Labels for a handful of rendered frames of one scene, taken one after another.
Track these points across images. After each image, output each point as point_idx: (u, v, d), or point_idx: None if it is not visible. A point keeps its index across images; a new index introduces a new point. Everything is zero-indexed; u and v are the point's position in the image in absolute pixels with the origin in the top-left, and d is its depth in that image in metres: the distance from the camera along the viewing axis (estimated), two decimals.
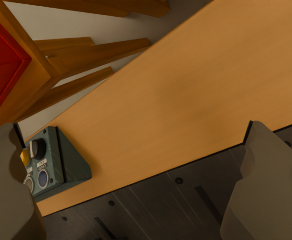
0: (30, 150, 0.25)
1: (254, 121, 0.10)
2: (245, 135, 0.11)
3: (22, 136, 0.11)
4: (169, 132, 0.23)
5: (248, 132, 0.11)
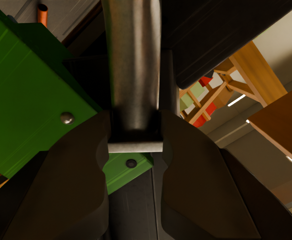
0: None
1: (162, 110, 0.11)
2: (158, 125, 0.12)
3: (114, 124, 0.13)
4: None
5: (160, 121, 0.11)
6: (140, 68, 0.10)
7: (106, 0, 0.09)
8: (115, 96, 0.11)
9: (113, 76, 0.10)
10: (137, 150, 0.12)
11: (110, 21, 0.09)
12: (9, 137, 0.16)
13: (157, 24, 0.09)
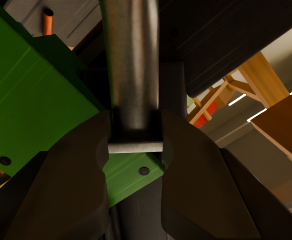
0: None
1: (162, 110, 0.11)
2: (158, 125, 0.12)
3: None
4: None
5: (160, 121, 0.11)
6: (138, 68, 0.10)
7: (103, 2, 0.09)
8: (114, 97, 0.11)
9: (112, 77, 0.11)
10: (138, 150, 0.12)
11: (108, 22, 0.09)
12: (27, 146, 0.16)
13: (155, 24, 0.09)
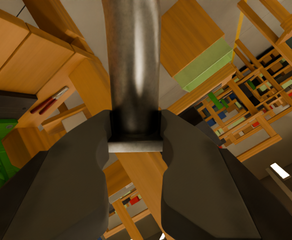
0: None
1: (162, 110, 0.11)
2: (158, 125, 0.12)
3: None
4: None
5: (160, 121, 0.11)
6: (139, 67, 0.10)
7: (106, 1, 0.09)
8: (115, 96, 0.11)
9: (113, 75, 0.11)
10: (137, 150, 0.12)
11: (110, 21, 0.09)
12: None
13: (156, 24, 0.10)
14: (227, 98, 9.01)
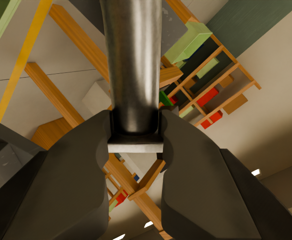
0: None
1: (162, 110, 0.11)
2: (158, 125, 0.12)
3: (114, 124, 0.13)
4: None
5: (160, 121, 0.11)
6: (139, 71, 0.10)
7: (104, 2, 0.09)
8: (114, 97, 0.11)
9: (112, 78, 0.10)
10: (137, 151, 0.12)
11: (109, 23, 0.09)
12: None
13: (156, 25, 0.09)
14: None
